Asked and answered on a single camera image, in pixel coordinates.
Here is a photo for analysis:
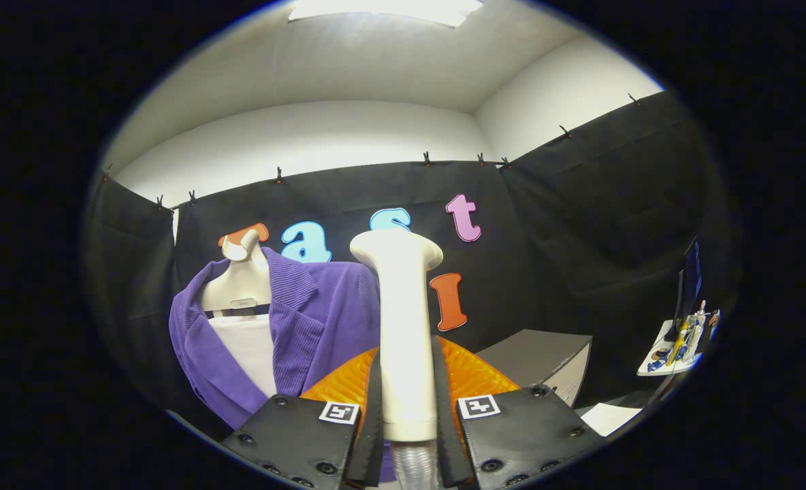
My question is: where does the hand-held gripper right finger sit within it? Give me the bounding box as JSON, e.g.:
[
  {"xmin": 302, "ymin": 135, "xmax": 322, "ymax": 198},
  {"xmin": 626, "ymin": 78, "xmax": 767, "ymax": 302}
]
[{"xmin": 433, "ymin": 335, "xmax": 606, "ymax": 490}]

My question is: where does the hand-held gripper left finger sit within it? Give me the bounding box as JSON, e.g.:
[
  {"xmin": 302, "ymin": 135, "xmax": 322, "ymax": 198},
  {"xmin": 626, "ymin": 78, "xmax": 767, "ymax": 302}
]
[{"xmin": 221, "ymin": 346, "xmax": 385, "ymax": 490}]

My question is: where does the purple corduroy jacket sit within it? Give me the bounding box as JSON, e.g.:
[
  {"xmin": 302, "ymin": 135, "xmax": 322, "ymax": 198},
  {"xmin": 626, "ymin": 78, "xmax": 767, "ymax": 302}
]
[{"xmin": 169, "ymin": 246, "xmax": 397, "ymax": 484}]

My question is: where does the cream garment steamer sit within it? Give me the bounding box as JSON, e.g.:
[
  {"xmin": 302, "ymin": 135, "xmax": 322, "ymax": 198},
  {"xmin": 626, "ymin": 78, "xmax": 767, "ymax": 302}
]
[{"xmin": 350, "ymin": 228, "xmax": 445, "ymax": 490}]

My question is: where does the cream garment hanger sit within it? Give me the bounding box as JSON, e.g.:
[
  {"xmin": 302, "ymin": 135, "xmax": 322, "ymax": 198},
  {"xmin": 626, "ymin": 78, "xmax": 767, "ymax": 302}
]
[{"xmin": 201, "ymin": 230, "xmax": 272, "ymax": 317}]

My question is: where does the white cabinet with grey top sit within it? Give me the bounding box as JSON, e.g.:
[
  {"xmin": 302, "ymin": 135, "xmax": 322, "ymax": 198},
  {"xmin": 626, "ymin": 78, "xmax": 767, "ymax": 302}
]
[{"xmin": 474, "ymin": 329, "xmax": 593, "ymax": 408}]

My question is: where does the white paper sheet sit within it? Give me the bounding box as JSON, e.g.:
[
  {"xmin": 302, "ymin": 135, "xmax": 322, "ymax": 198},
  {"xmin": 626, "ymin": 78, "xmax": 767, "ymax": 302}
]
[{"xmin": 580, "ymin": 403, "xmax": 642, "ymax": 436}]

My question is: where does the white side table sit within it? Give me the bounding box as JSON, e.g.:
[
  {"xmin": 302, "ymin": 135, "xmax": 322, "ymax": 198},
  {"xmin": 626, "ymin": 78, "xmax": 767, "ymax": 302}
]
[{"xmin": 638, "ymin": 318, "xmax": 717, "ymax": 376}]

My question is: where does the black backdrop cloth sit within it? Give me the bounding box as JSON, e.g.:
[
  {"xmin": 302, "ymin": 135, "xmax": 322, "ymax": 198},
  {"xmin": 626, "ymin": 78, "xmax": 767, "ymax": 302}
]
[{"xmin": 83, "ymin": 88, "xmax": 741, "ymax": 436}]

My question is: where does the dark computer monitor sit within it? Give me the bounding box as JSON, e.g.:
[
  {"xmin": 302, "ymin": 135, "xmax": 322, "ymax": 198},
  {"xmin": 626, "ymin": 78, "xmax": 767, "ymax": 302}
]
[{"xmin": 665, "ymin": 238, "xmax": 703, "ymax": 341}]

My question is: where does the row of black clips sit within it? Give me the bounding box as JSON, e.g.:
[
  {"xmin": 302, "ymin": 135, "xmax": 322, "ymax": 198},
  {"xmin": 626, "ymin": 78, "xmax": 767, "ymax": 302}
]
[{"xmin": 103, "ymin": 92, "xmax": 642, "ymax": 210}]

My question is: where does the large ceiling light panel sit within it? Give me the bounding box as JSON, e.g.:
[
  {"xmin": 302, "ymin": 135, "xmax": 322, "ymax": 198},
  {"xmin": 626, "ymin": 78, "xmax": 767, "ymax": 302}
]
[{"xmin": 287, "ymin": 0, "xmax": 484, "ymax": 29}]

